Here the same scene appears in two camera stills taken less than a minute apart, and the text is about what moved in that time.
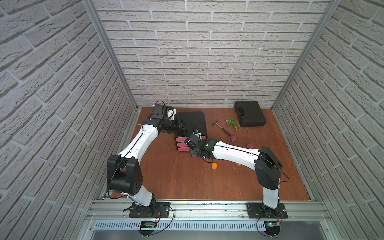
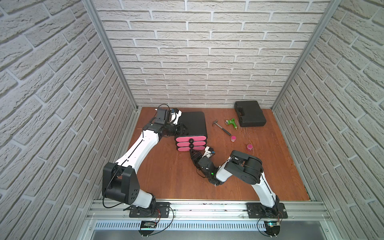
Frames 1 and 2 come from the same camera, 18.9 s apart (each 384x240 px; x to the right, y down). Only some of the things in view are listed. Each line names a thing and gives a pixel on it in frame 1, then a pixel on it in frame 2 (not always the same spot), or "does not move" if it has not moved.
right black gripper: (192, 153) to (195, 157)
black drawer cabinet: (194, 121) does not move
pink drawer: (183, 149) does not move
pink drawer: (183, 139) does not move
